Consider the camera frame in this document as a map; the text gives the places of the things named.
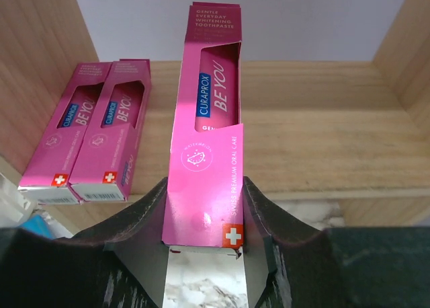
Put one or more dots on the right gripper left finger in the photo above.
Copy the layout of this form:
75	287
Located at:
119	262

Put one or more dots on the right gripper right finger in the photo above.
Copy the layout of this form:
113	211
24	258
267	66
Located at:
291	264

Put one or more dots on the pink toothpaste box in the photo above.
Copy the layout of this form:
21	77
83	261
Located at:
106	161
204	205
46	178

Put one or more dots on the wooden two-tier shelf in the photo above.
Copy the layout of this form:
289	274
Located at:
356	133

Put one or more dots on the blue green toothpaste box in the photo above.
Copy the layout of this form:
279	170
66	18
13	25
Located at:
43	224

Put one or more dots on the white plastic basket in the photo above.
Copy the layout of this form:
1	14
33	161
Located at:
15	209

